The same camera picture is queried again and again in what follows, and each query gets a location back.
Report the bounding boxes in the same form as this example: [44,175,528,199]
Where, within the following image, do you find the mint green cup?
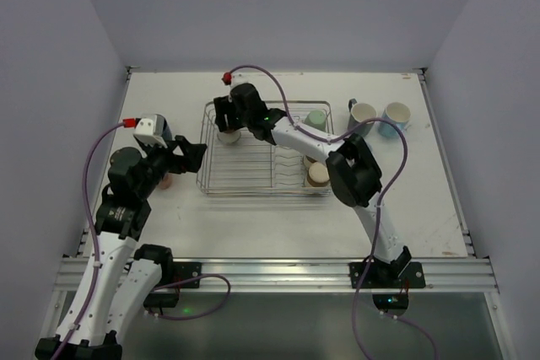
[304,110,327,132]

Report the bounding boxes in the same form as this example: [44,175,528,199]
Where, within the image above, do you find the controller box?
[372,293,409,316]
[143,293,179,310]

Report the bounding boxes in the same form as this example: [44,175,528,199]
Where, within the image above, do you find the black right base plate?
[348,261,426,289]

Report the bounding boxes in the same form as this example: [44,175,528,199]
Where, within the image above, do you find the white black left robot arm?
[35,136,208,359]

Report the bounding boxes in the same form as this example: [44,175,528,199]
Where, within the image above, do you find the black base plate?
[157,261,203,289]
[348,261,426,289]

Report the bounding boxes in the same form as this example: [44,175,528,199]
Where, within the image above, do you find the light blue mug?
[378,102,411,139]

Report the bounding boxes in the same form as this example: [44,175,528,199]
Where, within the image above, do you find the dark teal grey mug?
[347,99,377,137]

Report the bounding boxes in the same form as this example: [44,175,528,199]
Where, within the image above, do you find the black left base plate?
[157,261,203,289]

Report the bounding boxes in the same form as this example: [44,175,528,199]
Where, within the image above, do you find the right controller box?
[372,293,409,316]

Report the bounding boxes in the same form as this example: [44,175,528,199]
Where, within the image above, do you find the chrome wire dish rack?
[196,102,332,196]

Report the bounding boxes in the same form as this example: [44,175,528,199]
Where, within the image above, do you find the cream brown cup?
[217,128,241,145]
[302,155,318,168]
[305,162,330,187]

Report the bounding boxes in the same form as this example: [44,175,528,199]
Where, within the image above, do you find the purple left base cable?
[145,273,232,322]

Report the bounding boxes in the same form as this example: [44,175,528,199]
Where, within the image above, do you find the left controller box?
[143,293,179,310]

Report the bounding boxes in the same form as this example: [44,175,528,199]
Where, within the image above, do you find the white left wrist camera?
[133,114,167,148]

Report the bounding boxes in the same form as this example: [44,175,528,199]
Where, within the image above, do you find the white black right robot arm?
[213,83,411,278]

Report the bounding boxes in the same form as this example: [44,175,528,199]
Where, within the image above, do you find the dark blue mug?
[162,121,173,141]

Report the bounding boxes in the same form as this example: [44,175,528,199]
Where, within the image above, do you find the aluminium mounting rail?
[58,256,499,293]

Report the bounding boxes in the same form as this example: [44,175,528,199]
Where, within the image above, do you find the pink dotted mug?
[158,173,173,190]

